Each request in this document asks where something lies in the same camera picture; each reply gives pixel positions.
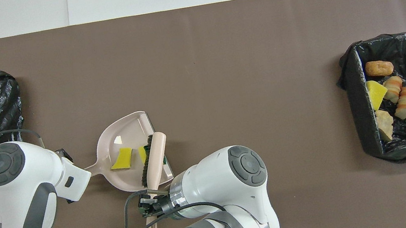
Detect angled yellow sponge piece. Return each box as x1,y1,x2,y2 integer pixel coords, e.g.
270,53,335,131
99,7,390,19
108,146,135,172

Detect brown bread roll toy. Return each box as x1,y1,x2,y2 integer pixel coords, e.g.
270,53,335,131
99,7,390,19
364,58,395,79

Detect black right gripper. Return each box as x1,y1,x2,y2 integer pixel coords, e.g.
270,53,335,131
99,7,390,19
136,189,174,220

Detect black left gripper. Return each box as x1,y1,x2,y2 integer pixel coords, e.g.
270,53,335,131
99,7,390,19
55,147,74,165

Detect brown paper table mat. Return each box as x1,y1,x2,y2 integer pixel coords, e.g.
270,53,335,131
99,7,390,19
0,0,406,228

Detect yellow sponge wedge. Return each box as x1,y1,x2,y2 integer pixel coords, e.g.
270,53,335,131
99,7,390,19
365,78,391,112

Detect beige brush black bristles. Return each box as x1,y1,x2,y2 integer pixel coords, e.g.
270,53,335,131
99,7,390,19
128,130,182,228

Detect beige plastic dustpan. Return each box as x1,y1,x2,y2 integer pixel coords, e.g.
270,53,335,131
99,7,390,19
76,107,177,200

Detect small ridged pastry toy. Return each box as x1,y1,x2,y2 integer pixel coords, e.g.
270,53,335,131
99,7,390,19
382,75,406,105

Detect pale dumpling toy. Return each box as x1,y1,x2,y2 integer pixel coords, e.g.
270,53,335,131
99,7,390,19
375,107,397,143

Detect notched yellow sponge piece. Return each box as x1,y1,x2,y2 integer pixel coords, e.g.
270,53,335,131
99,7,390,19
137,144,152,165

